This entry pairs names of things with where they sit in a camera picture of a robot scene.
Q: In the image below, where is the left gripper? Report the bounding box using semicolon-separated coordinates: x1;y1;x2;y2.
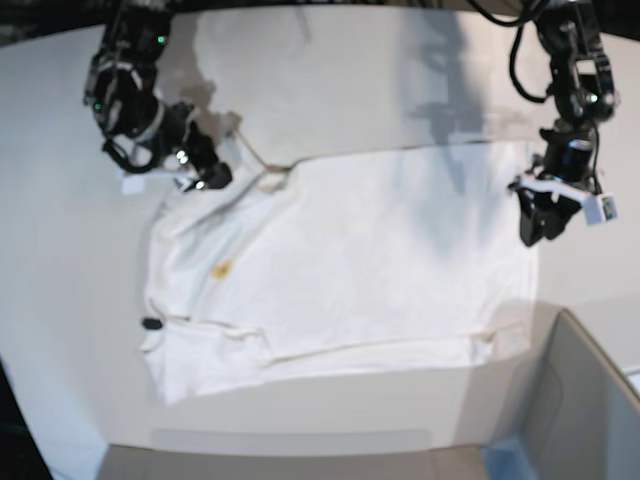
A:
508;144;618;247

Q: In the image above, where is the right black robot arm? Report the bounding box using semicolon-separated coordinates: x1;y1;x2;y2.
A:
83;1;233;192

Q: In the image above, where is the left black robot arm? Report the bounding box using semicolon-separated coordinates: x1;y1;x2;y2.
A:
471;1;619;247

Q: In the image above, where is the white printed t-shirt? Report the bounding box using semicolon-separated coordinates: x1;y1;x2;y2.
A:
141;141;539;405

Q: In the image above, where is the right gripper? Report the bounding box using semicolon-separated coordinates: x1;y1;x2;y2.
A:
120;102;235;196

